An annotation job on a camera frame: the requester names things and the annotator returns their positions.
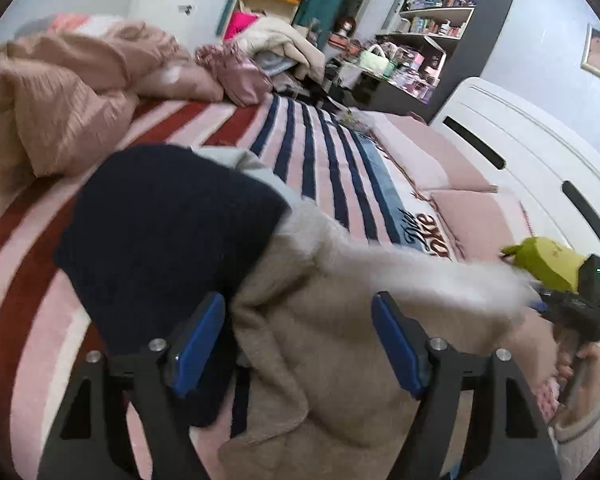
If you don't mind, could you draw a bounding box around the beige fleece garment white fur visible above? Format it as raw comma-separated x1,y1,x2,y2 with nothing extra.
190,147,548,480

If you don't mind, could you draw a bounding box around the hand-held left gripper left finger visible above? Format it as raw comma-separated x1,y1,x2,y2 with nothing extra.
37,291,241,480

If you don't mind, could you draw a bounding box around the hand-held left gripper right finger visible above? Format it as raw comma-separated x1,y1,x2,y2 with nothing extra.
371,291,563,480

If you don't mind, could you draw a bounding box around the pink pillow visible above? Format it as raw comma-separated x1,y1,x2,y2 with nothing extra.
430,189,536,262
370,112,498,196

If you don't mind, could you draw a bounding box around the magenta cloth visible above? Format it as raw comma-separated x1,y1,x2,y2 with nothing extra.
223,10,259,43

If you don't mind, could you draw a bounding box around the person's right forearm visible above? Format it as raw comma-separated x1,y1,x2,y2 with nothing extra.
549,395,600,480

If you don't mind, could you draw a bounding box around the yellow wooden shelf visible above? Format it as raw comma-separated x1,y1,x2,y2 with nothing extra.
235,0,307,26

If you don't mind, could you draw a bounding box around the person's right hand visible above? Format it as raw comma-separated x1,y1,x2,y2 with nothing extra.
554,342,600,418

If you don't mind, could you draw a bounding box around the green white basket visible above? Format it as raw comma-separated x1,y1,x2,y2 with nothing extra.
357,44,397,80

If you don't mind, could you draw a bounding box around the dark navy knit garment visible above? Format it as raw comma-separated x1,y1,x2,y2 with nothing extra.
54,144,291,428

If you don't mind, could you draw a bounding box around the white headboard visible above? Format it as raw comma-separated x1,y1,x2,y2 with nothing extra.
427,76,600,311

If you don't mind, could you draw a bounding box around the pink quilted comforter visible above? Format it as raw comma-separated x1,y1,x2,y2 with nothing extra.
0,15,226,196

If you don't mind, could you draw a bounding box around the striped red blue blanket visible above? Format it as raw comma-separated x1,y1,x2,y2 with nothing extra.
0,92,466,480

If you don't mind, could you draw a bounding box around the pink satin cloth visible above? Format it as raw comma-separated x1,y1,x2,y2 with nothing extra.
195,42,273,107

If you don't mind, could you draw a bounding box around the green plush toy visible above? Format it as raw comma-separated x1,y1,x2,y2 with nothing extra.
500,236,588,293

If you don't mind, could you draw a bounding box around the cream blanket pile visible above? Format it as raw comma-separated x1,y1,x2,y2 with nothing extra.
245,16,327,81

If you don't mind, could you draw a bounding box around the dark bookshelf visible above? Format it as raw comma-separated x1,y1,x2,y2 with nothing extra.
352,0,514,125

